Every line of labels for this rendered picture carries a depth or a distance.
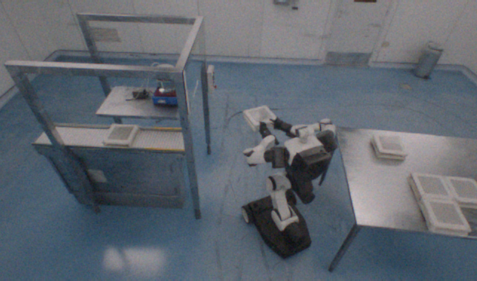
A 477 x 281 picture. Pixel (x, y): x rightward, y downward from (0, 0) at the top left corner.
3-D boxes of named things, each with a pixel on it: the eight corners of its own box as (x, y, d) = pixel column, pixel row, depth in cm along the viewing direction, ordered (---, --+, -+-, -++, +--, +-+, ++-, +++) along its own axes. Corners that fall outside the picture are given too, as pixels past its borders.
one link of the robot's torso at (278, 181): (284, 185, 270) (308, 186, 226) (268, 191, 264) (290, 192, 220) (278, 170, 271) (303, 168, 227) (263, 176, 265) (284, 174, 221)
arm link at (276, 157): (271, 166, 203) (287, 164, 194) (264, 166, 196) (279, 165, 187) (270, 150, 204) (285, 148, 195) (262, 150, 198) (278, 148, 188)
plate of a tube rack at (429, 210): (454, 202, 205) (455, 200, 203) (470, 232, 187) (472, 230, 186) (420, 198, 207) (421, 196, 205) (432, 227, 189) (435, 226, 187)
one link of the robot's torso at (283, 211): (295, 219, 268) (289, 175, 256) (278, 227, 262) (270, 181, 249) (287, 212, 283) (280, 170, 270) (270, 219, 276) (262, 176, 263)
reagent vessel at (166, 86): (179, 84, 217) (176, 62, 204) (174, 94, 205) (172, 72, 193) (160, 82, 217) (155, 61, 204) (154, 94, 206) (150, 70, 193)
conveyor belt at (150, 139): (191, 137, 258) (190, 132, 254) (186, 156, 239) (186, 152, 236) (50, 130, 259) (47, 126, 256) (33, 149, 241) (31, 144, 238)
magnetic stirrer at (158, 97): (184, 91, 226) (183, 81, 219) (179, 106, 210) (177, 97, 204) (160, 90, 226) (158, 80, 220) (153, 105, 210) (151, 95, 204)
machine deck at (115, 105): (189, 93, 230) (189, 89, 228) (180, 121, 203) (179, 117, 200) (116, 90, 231) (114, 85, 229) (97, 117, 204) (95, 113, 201)
